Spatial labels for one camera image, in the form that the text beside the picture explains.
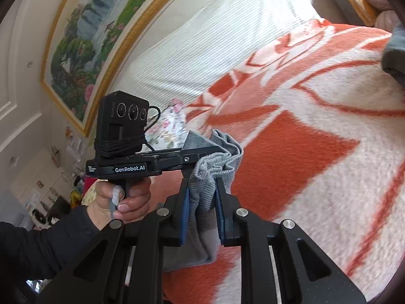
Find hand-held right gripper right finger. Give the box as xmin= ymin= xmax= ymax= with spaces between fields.
xmin=216 ymin=177 xmax=368 ymax=304

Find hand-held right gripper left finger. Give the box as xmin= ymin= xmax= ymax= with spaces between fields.
xmin=37 ymin=178 xmax=191 ymax=304

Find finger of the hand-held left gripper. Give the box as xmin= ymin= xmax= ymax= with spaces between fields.
xmin=158 ymin=146 xmax=227 ymax=173

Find grey pants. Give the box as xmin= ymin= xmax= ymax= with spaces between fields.
xmin=163 ymin=129 xmax=244 ymax=272

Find person's left forearm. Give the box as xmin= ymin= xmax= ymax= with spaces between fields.
xmin=0 ymin=206 xmax=105 ymax=281

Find person's left hand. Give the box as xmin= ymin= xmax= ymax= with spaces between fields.
xmin=87 ymin=176 xmax=152 ymax=232

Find floral pillow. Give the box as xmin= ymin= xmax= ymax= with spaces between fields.
xmin=146 ymin=98 xmax=193 ymax=150

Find white cabinet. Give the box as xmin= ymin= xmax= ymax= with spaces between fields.
xmin=9 ymin=147 xmax=84 ymax=216

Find gold framed landscape painting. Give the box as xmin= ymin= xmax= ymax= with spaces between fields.
xmin=40 ymin=0 xmax=203 ymax=137

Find orange and white patterned blanket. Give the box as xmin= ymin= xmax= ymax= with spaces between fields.
xmin=149 ymin=19 xmax=405 ymax=304

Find white striped bed headboard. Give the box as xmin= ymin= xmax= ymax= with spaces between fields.
xmin=109 ymin=0 xmax=320 ymax=115

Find dark grey cloth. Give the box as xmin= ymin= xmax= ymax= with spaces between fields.
xmin=381 ymin=24 xmax=405 ymax=86

